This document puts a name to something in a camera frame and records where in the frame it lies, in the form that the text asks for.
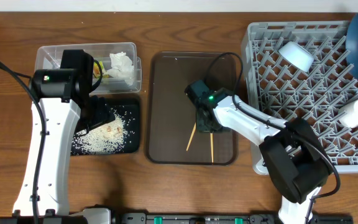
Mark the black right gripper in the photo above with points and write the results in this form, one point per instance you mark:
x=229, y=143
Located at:
x=205, y=123

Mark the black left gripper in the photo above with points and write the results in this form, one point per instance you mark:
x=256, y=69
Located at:
x=104, y=112

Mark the wooden chopstick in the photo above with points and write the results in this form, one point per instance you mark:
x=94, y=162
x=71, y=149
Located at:
x=191, y=137
x=212, y=147

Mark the leftover rice pile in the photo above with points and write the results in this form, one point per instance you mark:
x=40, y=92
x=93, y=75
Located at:
x=118, y=136

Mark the yellow orange snack wrapper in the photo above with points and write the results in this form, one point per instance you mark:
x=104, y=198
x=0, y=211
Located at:
x=99, y=70

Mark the white napkin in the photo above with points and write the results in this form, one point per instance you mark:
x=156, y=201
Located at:
x=122, y=68

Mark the light blue bowl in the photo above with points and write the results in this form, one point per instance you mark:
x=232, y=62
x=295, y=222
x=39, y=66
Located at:
x=297, y=56

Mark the white paper cup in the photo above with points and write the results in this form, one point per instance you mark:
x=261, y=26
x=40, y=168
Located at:
x=349, y=113

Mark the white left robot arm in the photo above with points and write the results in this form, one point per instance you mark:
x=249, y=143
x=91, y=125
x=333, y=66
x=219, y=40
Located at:
x=61, y=106

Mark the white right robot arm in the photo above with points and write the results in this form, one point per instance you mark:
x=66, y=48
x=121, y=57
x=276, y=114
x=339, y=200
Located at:
x=290, y=150

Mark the black food waste tray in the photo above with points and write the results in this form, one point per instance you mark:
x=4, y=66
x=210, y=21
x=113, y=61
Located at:
x=128, y=107

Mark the clear plastic waste bin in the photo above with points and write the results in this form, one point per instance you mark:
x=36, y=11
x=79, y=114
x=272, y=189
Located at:
x=50, y=57

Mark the grey dishwasher rack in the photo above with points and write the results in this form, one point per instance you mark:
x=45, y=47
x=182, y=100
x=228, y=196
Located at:
x=279, y=89

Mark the brown serving tray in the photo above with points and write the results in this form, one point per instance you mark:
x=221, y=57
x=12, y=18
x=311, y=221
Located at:
x=172, y=115

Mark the black rail at table edge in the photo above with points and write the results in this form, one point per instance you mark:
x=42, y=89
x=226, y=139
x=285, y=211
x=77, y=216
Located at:
x=143, y=218

